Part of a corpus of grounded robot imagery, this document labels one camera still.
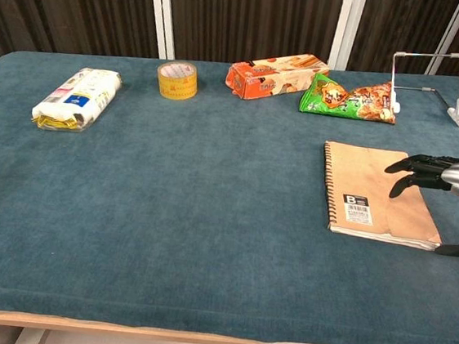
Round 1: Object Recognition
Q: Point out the brown spiral notebook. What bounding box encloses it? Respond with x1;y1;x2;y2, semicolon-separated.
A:
314;139;452;252

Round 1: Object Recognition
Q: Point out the green orange snack bag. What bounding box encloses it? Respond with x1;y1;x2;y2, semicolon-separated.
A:
297;70;401;125

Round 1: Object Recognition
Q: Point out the orange biscuit box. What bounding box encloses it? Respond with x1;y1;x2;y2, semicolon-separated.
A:
222;46;332;109

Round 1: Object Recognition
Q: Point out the dark wooden slat partition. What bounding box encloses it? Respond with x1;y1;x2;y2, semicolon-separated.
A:
0;0;459;105

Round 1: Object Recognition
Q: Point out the teal blue table cloth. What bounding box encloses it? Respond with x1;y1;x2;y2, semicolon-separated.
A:
0;27;459;344

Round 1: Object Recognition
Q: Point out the yellow packing tape roll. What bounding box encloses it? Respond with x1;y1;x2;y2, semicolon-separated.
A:
154;60;202;102

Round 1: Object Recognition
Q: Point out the white plastic-wrapped package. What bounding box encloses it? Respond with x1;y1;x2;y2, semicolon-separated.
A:
29;61;124;139

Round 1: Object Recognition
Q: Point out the white wire tablet stand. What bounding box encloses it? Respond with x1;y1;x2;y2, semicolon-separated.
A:
385;46;459;129

